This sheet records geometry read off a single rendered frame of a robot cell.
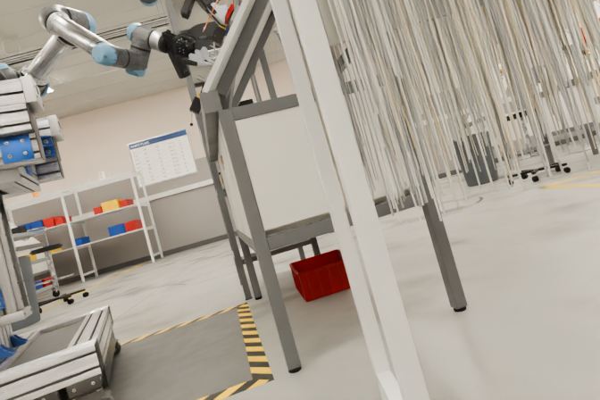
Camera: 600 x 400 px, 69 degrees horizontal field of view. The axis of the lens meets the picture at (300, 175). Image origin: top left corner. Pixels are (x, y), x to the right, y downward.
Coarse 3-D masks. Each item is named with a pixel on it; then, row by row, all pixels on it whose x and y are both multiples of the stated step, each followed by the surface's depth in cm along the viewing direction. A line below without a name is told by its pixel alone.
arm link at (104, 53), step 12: (48, 12) 167; (60, 12) 168; (48, 24) 166; (60, 24) 165; (72, 24) 164; (60, 36) 167; (72, 36) 162; (84, 36) 160; (96, 36) 161; (84, 48) 160; (96, 48) 154; (108, 48) 154; (120, 48) 159; (96, 60) 155; (108, 60) 155; (120, 60) 159
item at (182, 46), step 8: (168, 32) 162; (160, 40) 162; (168, 40) 162; (176, 40) 159; (184, 40) 162; (192, 40) 161; (160, 48) 164; (168, 48) 165; (176, 48) 161; (184, 48) 159; (192, 48) 164; (176, 56) 163; (184, 56) 162
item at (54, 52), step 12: (72, 12) 177; (84, 12) 183; (84, 24) 181; (48, 48) 188; (60, 48) 187; (36, 60) 192; (48, 60) 190; (60, 60) 193; (24, 72) 194; (36, 72) 194; (48, 72) 196; (48, 84) 205
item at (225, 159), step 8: (224, 144) 142; (224, 152) 154; (224, 160) 169; (232, 168) 134; (232, 176) 145; (232, 184) 158; (232, 192) 174; (240, 200) 137; (240, 208) 149; (240, 216) 163; (240, 224) 179; (248, 232) 141
